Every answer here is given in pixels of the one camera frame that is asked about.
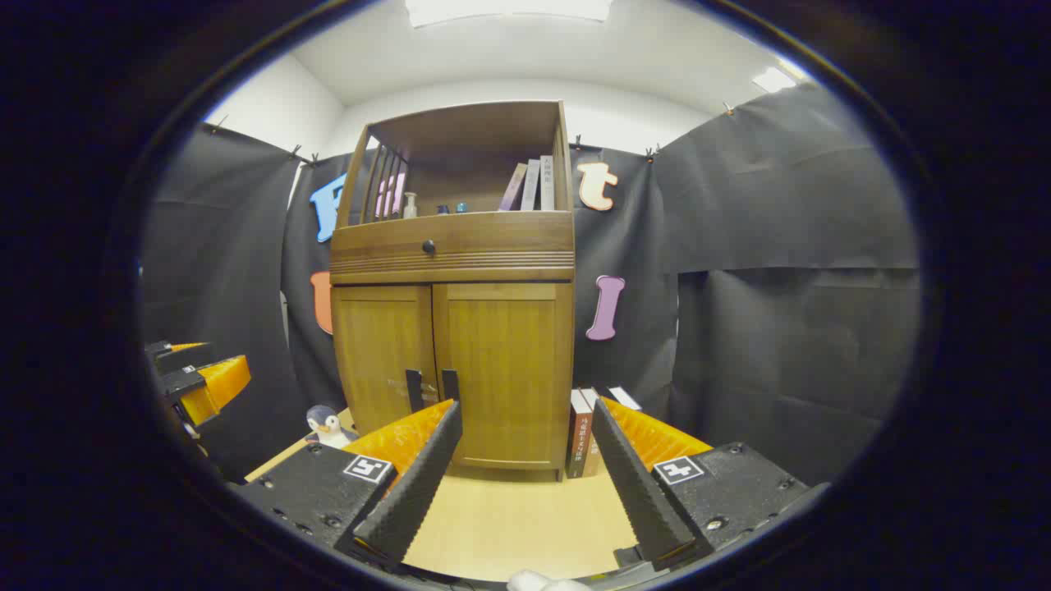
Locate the penguin plush toy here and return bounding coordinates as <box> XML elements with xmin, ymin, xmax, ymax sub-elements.
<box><xmin>305</xmin><ymin>405</ymin><xmax>359</xmax><ymax>450</ymax></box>

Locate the dark red book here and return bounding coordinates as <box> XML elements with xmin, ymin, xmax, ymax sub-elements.
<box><xmin>567</xmin><ymin>389</ymin><xmax>595</xmax><ymax>479</ymax></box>

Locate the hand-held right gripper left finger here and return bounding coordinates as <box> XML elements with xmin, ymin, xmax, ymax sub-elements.
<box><xmin>234</xmin><ymin>399</ymin><xmax>463</xmax><ymax>567</ymax></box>

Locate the wooden cabinet drawer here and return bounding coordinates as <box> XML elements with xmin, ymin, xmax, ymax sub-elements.
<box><xmin>331</xmin><ymin>212</ymin><xmax>576</xmax><ymax>257</ymax></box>

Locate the black backdrop cloth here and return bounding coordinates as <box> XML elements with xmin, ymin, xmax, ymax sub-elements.
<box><xmin>141</xmin><ymin>82</ymin><xmax>922</xmax><ymax>487</ymax></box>

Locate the ceiling light panel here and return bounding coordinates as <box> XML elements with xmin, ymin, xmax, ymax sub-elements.
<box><xmin>752</xmin><ymin>66</ymin><xmax>797</xmax><ymax>94</ymax></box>

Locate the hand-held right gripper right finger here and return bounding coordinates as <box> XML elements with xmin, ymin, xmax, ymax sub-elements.
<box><xmin>590</xmin><ymin>396</ymin><xmax>828</xmax><ymax>571</ymax></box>

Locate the tan brown book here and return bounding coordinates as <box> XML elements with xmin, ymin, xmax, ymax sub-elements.
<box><xmin>583</xmin><ymin>387</ymin><xmax>608</xmax><ymax>477</ymax></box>

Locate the wooden double-door shoe cabinet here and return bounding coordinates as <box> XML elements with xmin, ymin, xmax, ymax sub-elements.
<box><xmin>328</xmin><ymin>100</ymin><xmax>576</xmax><ymax>483</ymax></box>

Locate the wooden shoe cabinet door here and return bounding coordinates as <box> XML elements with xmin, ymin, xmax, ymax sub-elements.
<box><xmin>433</xmin><ymin>282</ymin><xmax>574</xmax><ymax>473</ymax></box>
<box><xmin>332</xmin><ymin>285</ymin><xmax>438</xmax><ymax>436</ymax></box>

